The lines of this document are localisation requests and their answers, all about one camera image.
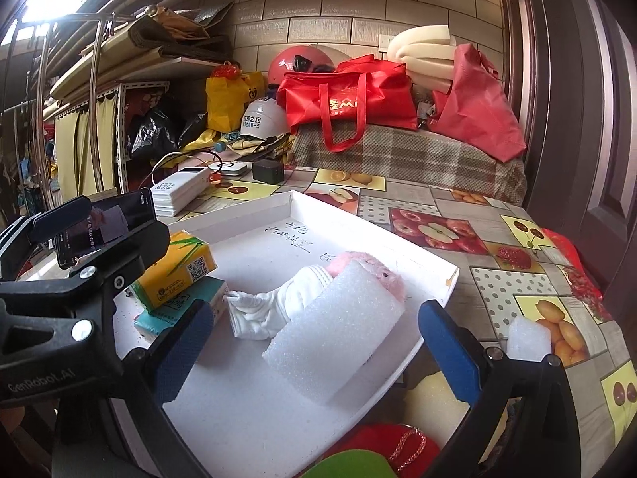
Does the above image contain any metal shelf rack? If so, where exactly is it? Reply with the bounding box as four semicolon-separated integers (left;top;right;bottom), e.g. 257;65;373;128
50;55;225;200

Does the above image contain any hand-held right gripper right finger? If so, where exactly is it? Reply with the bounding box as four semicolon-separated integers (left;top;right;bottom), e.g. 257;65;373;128
418;299;583;478

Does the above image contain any red helmet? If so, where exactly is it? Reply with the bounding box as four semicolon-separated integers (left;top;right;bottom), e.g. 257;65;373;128
267;45;336;85

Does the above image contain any white foam sheet roll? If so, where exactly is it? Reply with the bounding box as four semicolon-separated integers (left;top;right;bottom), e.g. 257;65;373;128
262;259;406;406

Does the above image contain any steel clothes rack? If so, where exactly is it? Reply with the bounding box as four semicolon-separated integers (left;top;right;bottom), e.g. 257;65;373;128
0;15;117;210

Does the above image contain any cream foam roll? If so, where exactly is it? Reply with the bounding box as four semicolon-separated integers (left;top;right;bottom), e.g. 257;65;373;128
387;27;459;95

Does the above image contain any red printed bag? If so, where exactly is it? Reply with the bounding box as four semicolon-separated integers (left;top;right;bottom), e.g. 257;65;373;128
540;228;610;322

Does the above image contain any white shallow tray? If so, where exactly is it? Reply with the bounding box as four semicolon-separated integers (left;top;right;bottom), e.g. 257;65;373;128
20;189;461;478

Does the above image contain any yellow cloth pile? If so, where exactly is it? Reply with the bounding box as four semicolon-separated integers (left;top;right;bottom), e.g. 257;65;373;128
184;129;292;160

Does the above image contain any white power bank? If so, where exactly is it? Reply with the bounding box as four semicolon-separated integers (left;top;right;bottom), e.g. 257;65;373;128
149;167;214;218

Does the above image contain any pink-red fabric bag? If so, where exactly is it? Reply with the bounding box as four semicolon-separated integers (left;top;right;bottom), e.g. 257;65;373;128
429;43;527;163

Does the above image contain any folded brown mat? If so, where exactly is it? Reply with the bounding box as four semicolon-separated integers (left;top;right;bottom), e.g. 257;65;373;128
127;12;234;63

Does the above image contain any white helmet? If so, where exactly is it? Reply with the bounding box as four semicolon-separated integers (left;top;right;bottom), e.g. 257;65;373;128
240;97;292;140

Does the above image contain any grey panelled door leaf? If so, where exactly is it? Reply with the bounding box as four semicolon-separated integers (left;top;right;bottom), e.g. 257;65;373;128
498;0;637;319

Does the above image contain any yellow tissue pack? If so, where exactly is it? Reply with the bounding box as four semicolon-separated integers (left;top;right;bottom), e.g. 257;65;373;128
128;229;219;312

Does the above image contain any fruit print tablecloth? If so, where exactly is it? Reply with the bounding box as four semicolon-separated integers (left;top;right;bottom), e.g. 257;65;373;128
149;164;637;478

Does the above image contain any white glove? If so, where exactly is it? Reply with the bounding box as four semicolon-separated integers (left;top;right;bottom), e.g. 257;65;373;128
223;265;332;342

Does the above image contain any teal tissue pack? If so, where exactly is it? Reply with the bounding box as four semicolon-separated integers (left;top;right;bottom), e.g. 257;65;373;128
133;276;231;344

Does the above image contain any small white foam block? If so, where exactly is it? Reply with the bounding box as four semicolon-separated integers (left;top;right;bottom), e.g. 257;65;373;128
506;315;553;363

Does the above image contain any yellow curtain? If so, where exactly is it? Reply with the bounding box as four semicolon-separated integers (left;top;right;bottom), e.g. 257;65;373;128
54;92;120;197

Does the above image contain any black plastic bag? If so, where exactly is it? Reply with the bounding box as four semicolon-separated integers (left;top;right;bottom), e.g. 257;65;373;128
127;107;207;160

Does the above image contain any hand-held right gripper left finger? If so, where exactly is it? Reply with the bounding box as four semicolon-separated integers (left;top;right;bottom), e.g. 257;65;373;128
52;299;215;478

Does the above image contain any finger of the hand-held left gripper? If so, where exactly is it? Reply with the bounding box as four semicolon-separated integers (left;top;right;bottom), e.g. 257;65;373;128
0;195;93;280
0;219;172;320

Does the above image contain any black smartphone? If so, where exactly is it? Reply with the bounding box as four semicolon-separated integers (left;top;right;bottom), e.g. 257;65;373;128
54;188;156;270

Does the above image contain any pink plush toy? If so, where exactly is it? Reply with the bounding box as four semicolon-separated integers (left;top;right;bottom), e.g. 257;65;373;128
324;251;406;304

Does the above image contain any plaid cloth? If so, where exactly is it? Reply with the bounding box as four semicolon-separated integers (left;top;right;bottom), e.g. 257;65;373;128
290;122;528;205

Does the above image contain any black box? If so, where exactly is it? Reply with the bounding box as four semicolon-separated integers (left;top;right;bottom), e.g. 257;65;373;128
252;159;285;185

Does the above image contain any glossy red tote bag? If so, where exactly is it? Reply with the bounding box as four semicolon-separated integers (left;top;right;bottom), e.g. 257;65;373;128
276;55;419;153

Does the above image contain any yellow bag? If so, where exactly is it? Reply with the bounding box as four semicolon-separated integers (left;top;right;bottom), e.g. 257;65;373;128
205;62;267;133

